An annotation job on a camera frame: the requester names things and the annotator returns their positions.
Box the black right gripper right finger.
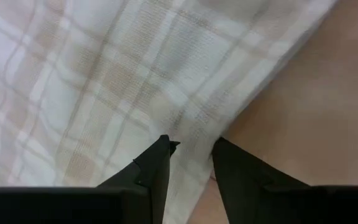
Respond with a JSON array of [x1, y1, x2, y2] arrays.
[[211, 136, 358, 224]]

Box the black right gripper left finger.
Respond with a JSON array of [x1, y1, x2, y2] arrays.
[[0, 134, 180, 224]]

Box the white towel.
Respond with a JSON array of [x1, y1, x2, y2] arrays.
[[0, 0, 338, 224]]

